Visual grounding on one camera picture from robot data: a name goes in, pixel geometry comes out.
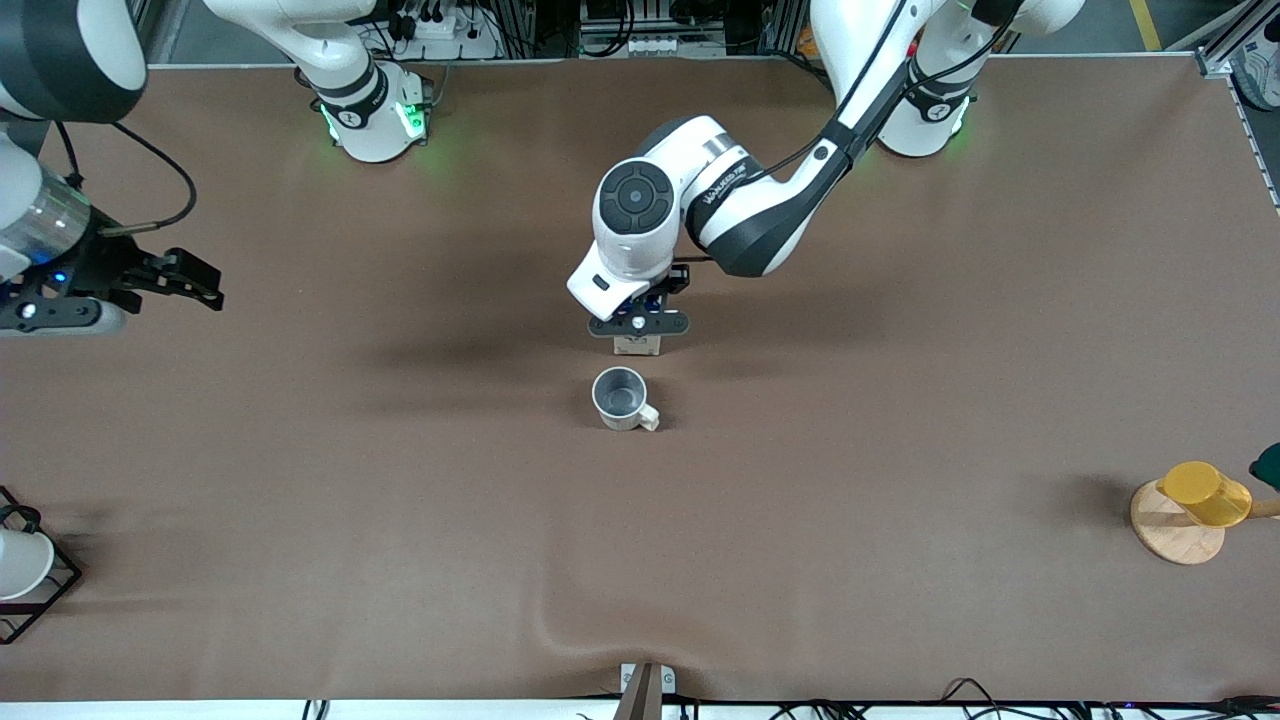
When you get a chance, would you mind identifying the aluminium frame profile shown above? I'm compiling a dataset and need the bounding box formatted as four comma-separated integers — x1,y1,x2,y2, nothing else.
1195,0,1280,79

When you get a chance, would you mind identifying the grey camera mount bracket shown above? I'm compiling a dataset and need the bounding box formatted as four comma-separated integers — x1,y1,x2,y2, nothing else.
618,662,677,720

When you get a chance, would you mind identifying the black cable loop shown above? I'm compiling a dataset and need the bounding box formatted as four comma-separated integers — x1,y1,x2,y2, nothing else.
940,677,1013,707

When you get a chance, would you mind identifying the white ribbed mug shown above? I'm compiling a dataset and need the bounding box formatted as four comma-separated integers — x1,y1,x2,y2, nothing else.
591,366,662,433

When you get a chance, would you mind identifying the white empty power strip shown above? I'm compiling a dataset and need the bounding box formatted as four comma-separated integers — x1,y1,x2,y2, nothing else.
580,35,727,59

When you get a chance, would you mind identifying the wooden mug stand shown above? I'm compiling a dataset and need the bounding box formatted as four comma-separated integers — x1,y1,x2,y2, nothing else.
1130,480,1280,567

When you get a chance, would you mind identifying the white power strip with plugs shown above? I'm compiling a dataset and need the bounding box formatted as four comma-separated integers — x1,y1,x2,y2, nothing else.
393,0,501,61

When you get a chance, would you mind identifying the white cup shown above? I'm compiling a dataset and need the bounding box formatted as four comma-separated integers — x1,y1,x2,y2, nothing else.
0,527,56,601

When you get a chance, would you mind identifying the black wire rack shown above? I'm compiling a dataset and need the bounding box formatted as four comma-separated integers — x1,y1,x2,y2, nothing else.
0,487,83,644

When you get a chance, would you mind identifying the yellow plastic cup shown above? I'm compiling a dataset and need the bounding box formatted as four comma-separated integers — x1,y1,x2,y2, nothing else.
1157,461,1253,528

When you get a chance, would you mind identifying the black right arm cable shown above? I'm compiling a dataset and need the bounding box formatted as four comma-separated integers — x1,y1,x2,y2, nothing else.
55,120,197,237

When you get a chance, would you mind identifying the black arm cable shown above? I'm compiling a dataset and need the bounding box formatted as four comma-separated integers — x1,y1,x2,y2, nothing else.
55,120,197,237
745,0,1031,187

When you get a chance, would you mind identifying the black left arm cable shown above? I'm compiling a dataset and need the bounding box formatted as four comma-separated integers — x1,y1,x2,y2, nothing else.
745,0,1031,187

